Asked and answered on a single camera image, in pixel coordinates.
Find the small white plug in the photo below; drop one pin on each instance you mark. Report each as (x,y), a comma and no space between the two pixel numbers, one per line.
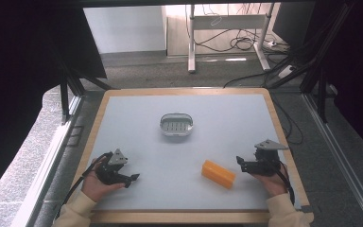
(271,43)

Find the dark floor socket plate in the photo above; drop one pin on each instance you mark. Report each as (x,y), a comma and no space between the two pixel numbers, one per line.
(75,136)

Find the orange soap bar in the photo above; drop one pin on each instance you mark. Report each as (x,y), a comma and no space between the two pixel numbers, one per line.
(218,174)

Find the person's left hand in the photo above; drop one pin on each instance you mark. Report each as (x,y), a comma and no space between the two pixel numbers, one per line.
(94,186)

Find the black metal stand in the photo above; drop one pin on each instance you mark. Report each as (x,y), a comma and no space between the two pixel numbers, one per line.
(64,101)
(321,94)

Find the white desk frame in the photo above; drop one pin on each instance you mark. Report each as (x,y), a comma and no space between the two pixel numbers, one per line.
(191,47)

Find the black curtain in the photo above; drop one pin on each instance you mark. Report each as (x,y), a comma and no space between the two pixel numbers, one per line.
(359,63)
(15,78)

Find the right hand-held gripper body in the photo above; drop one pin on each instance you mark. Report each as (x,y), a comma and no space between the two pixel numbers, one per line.
(264,164)

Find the aluminium rail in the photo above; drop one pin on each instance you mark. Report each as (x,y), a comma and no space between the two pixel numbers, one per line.
(48,164)
(337,151)

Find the grey soap dish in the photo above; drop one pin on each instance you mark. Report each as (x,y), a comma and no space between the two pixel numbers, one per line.
(176,125)

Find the white board panel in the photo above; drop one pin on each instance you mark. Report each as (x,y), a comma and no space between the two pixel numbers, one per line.
(124,30)

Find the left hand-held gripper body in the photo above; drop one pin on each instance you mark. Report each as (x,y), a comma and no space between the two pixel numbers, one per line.
(111,171)

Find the white power strip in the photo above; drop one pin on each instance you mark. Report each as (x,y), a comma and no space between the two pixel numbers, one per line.
(286,71)

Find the person's right hand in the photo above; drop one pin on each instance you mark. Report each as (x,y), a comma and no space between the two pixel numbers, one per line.
(274,184)

